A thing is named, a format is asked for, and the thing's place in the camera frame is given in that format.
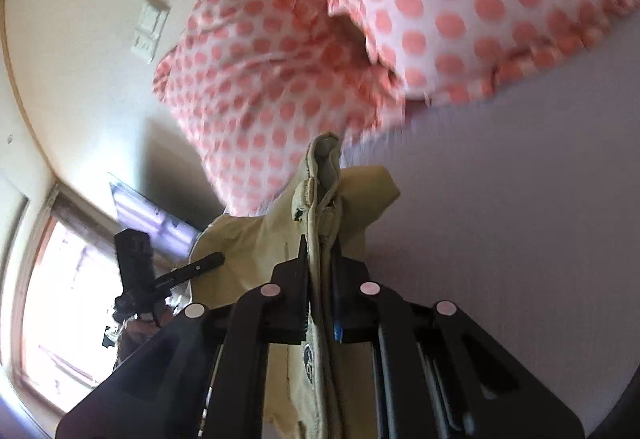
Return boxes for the white wall switch plate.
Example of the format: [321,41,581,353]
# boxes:
[130,0,170,64]

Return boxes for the black flat television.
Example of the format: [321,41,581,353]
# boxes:
[110,180,200,260]

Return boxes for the khaki beige pants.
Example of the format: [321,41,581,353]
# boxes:
[191,133,399,438]

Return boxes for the lavender bed sheet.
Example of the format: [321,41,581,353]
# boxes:
[343,18,639,430]

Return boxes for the person's left hand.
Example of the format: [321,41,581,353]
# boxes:
[113,306,174,370]

